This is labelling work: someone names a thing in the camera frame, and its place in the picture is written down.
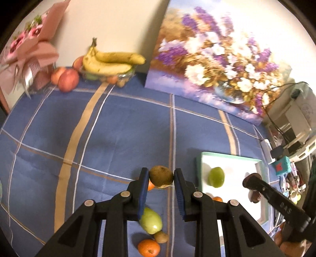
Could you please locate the black cable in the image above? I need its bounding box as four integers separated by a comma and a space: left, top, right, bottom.
263, 81, 311, 149

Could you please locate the white tray with teal rim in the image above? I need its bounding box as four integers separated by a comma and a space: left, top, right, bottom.
196, 152, 270, 224

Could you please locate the clear plastic fruit container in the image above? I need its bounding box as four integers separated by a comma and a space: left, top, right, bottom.
81, 67, 136, 87

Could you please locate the large long green mango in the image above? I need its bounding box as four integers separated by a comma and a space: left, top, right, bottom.
139, 207, 163, 235

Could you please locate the person's right hand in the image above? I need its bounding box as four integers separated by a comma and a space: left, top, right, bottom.
273, 222, 313, 257

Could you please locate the teal toy box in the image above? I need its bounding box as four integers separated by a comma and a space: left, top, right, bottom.
275, 156, 293, 176

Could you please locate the small red apple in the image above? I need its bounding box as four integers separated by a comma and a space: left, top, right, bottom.
72, 56, 85, 71

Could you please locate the black charger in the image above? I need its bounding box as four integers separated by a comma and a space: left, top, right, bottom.
270, 146, 287, 159

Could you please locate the white power strip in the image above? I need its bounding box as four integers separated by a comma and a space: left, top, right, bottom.
260, 139, 274, 163

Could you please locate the pink flower bouquet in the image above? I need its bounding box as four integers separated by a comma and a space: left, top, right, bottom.
0, 0, 71, 99

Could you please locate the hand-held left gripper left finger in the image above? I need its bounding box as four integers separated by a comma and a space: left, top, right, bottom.
35, 167, 150, 257

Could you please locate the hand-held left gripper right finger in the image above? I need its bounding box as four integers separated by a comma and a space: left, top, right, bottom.
174, 168, 284, 257

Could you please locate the small round green mango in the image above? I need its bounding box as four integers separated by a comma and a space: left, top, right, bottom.
208, 167, 225, 188

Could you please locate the white shelf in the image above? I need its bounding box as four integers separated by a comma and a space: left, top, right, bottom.
268, 83, 316, 161

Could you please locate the large red apple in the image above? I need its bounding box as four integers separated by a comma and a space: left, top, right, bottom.
58, 69, 80, 93

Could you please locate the pile of hair accessories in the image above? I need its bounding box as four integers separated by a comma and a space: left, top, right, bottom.
279, 161, 311, 205

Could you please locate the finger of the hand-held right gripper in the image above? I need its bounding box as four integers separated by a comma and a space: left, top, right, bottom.
247, 176, 311, 248

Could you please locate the flower painting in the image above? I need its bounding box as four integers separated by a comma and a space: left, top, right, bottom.
144, 0, 297, 126

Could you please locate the yellow banana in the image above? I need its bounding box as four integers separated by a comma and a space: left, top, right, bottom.
82, 37, 132, 75
95, 52, 146, 65

